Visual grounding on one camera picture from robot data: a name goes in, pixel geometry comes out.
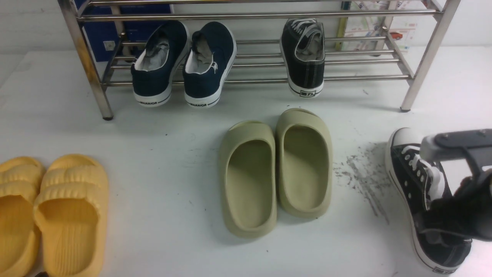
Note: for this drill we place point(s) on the navy canvas shoe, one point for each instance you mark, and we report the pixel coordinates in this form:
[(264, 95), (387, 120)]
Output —
[(211, 57), (153, 70)]

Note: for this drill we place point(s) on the left navy canvas shoe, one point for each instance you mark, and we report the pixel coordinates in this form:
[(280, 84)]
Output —
[(153, 70)]

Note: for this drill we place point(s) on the yellow ribbed slipper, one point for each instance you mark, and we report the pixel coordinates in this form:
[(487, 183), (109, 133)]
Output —
[(20, 180), (71, 211)]

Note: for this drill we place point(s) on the right navy canvas shoe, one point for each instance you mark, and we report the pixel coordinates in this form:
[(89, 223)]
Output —
[(211, 57)]

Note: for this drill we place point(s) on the black lace-up sneaker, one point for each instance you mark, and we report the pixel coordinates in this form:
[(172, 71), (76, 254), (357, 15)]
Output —
[(302, 47), (420, 185)]

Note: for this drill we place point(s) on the white printed paper poster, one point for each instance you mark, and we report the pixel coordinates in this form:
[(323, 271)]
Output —
[(402, 29)]

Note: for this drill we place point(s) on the right yellow ribbed slipper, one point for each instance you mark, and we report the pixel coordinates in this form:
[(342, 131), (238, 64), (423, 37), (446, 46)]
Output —
[(71, 211)]

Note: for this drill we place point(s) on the stainless steel shoe rack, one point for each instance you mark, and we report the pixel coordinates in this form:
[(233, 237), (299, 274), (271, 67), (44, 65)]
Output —
[(75, 18)]

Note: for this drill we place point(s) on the olive green slipper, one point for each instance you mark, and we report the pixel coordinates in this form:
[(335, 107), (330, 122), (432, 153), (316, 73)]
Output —
[(246, 166), (304, 157)]

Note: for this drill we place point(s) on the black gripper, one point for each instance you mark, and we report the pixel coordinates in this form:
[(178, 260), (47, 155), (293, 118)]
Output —
[(457, 220)]

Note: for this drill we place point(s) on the left olive green slipper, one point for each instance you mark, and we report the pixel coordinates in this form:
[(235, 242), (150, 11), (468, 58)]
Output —
[(246, 166)]

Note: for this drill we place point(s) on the left yellow ribbed slipper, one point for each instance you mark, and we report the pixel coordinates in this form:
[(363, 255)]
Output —
[(20, 180)]

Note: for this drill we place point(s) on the blue box behind rack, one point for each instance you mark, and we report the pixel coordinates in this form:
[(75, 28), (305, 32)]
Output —
[(102, 36)]

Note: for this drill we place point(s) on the right olive green slipper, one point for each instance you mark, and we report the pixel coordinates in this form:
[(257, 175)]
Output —
[(304, 157)]

